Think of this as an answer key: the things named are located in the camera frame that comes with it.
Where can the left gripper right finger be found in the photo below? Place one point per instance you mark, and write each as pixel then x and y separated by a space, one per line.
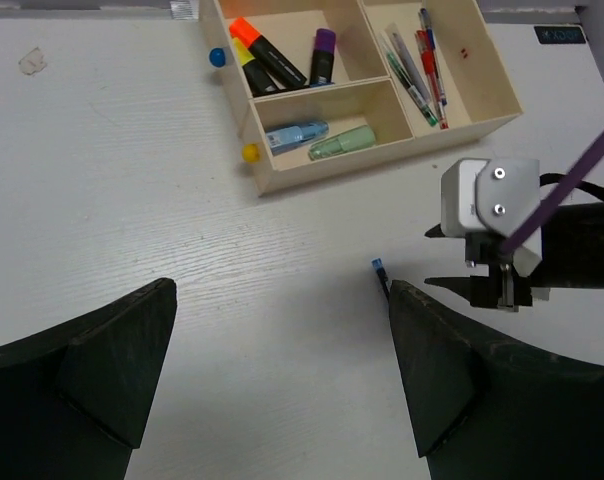
pixel 484 405

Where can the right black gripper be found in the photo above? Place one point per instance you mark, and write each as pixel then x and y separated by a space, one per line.
pixel 572 257

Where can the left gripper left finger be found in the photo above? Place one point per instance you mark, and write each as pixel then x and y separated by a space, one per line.
pixel 75 398

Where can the blue clear pen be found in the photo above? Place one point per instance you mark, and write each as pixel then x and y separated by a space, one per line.
pixel 382 276

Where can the pink clear highlighter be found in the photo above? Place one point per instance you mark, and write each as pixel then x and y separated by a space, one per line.
pixel 356 139

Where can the green clear pen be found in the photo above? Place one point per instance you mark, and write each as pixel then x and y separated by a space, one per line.
pixel 405 70

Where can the blue clear highlighter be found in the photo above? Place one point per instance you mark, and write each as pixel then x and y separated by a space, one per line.
pixel 287 138

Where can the purple clear pen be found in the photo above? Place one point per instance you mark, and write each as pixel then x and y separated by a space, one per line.
pixel 410 65

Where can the blue cap highlighter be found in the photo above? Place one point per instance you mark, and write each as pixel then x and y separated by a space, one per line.
pixel 317 85

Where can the blue grip pen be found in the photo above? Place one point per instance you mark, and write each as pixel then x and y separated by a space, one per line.
pixel 426 24

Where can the red pen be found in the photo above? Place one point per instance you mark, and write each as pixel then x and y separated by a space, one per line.
pixel 428 62

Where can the purple cap highlighter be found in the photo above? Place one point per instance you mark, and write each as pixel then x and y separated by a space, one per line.
pixel 322 61

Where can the yellow cap highlighter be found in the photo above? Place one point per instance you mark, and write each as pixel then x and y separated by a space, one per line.
pixel 259 81

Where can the orange cap highlighter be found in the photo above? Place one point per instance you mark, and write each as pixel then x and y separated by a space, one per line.
pixel 275 62

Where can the black clear pen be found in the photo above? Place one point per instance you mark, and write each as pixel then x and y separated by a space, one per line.
pixel 402 75

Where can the wooden compartment box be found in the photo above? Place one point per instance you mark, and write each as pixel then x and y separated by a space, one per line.
pixel 480 94

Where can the yellow round push pin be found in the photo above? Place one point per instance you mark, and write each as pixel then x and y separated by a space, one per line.
pixel 251 153

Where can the right table logo sticker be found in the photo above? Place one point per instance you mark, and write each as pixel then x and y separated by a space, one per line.
pixel 559 35

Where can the blue round push pin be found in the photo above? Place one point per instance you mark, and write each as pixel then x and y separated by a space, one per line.
pixel 217 57

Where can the clear tape scrap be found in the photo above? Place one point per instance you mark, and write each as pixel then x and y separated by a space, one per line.
pixel 32 63

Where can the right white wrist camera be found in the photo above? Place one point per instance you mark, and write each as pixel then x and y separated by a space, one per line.
pixel 488 195

